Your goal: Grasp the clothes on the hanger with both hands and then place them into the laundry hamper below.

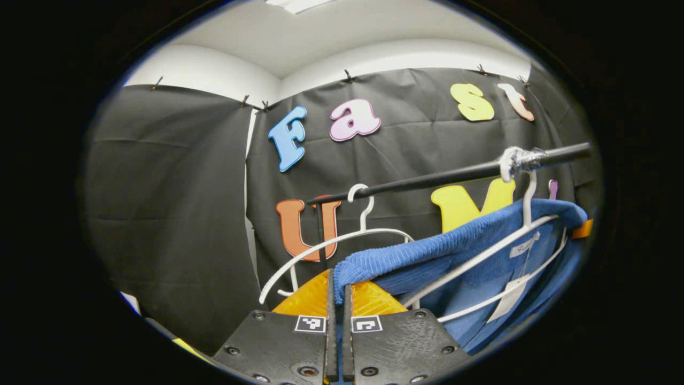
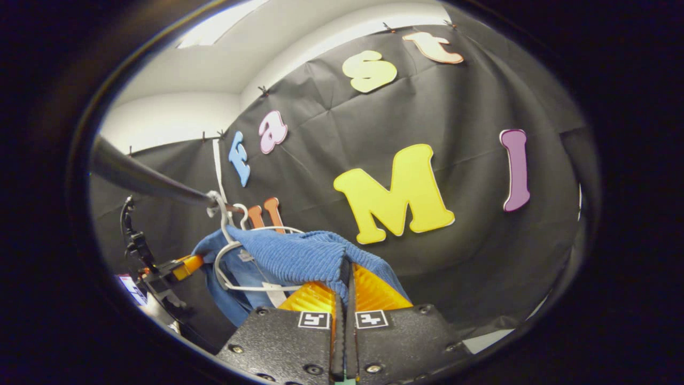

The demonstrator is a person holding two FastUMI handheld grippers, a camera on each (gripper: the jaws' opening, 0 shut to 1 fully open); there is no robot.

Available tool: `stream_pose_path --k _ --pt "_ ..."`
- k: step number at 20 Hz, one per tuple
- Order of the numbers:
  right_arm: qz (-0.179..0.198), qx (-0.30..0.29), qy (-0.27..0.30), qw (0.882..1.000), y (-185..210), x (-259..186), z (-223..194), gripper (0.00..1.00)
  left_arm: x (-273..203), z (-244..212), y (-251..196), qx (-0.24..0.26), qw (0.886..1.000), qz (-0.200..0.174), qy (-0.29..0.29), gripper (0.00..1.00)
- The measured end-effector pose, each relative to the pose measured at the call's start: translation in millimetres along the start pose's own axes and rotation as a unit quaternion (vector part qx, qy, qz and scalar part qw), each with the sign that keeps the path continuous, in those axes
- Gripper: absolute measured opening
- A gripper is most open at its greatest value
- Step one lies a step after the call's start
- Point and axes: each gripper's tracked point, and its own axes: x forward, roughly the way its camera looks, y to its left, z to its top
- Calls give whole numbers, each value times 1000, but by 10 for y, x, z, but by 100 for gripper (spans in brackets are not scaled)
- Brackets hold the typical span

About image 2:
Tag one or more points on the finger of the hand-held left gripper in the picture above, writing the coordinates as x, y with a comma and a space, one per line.
189, 266

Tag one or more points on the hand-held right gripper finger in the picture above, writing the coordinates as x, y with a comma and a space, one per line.
351, 347
339, 342

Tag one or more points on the white hanger with hook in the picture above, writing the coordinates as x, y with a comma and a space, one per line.
218, 200

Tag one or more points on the blue jacket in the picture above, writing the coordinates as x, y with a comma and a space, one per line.
299, 256

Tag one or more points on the white plastic hanger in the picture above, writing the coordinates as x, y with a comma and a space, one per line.
278, 228

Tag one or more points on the black clothes rack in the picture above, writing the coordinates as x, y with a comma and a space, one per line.
139, 176

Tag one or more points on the ceiling light panel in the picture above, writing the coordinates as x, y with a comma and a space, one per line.
214, 27

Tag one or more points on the black backdrop cloth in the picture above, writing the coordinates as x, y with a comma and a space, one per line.
454, 107

